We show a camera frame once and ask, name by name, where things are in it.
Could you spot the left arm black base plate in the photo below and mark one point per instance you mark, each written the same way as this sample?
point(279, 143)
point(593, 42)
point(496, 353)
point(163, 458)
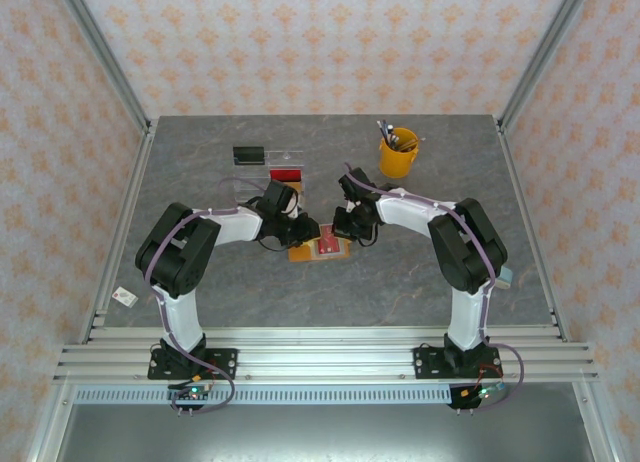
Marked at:
point(225, 364)

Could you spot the yellow metal pen bucket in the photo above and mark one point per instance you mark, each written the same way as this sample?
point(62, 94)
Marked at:
point(397, 164)

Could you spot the aluminium lower frame rail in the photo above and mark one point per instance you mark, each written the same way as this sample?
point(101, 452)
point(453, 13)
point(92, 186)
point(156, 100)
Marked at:
point(595, 422)
point(50, 422)

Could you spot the gold brown card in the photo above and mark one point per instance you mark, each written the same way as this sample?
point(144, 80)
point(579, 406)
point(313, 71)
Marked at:
point(296, 187)

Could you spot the thin brown pencil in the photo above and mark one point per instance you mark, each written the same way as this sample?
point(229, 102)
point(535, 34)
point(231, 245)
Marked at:
point(412, 144)

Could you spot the orange leather card holder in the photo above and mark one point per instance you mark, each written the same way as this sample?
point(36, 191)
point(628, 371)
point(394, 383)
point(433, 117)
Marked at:
point(300, 254)

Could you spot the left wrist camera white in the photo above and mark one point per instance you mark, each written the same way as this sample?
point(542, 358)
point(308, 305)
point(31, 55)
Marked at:
point(291, 211)

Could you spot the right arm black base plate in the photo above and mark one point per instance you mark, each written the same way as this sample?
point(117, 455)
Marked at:
point(425, 364)

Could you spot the aluminium frame corner post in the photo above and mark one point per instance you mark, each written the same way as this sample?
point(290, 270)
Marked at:
point(104, 52)
point(542, 52)

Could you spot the red card gold print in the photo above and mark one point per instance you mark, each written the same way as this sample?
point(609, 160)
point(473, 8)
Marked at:
point(285, 175)

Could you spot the teal topped rectangular block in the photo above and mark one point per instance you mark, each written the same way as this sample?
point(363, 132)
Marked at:
point(504, 278)

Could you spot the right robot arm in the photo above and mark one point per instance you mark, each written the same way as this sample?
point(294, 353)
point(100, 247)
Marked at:
point(467, 317)

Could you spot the clear acrylic card stand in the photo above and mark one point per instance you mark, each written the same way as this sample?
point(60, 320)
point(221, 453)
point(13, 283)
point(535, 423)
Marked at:
point(250, 174)

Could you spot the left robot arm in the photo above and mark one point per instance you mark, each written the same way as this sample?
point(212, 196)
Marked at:
point(180, 312)

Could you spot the aluminium table side rail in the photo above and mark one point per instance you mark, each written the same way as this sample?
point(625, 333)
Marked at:
point(139, 172)
point(531, 232)

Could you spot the grey sheet metal panel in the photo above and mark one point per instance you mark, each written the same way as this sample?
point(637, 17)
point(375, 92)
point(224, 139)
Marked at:
point(325, 437)

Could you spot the small white printed card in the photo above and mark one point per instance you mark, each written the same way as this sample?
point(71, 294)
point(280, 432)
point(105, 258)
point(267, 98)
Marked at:
point(125, 297)

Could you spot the white grey pen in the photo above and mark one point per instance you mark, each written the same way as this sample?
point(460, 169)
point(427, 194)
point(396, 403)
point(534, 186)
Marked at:
point(393, 138)

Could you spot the aluminium mounting rail frame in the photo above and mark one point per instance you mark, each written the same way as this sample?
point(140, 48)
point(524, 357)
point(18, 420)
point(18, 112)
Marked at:
point(325, 362)

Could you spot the black card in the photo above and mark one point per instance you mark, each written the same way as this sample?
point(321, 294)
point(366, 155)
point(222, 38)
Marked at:
point(248, 154)

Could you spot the dark blue pen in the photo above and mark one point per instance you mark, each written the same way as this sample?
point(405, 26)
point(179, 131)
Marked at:
point(382, 130)

